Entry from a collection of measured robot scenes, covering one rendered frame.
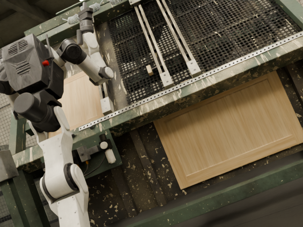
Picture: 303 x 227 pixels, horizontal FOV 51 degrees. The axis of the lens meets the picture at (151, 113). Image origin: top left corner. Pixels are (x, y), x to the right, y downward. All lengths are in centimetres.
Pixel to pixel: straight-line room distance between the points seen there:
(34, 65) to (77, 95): 70
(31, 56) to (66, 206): 79
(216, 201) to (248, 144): 46
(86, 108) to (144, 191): 71
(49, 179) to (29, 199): 71
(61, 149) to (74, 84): 94
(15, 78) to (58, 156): 48
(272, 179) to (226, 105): 57
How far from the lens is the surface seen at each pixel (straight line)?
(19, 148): 243
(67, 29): 297
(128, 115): 202
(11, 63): 186
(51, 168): 165
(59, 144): 168
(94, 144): 206
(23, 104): 163
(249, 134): 223
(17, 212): 215
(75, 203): 161
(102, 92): 224
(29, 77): 178
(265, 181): 205
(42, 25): 357
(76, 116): 228
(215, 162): 222
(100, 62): 207
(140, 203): 232
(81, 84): 247
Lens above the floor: 62
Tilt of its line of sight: 5 degrees up
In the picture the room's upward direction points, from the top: 22 degrees counter-clockwise
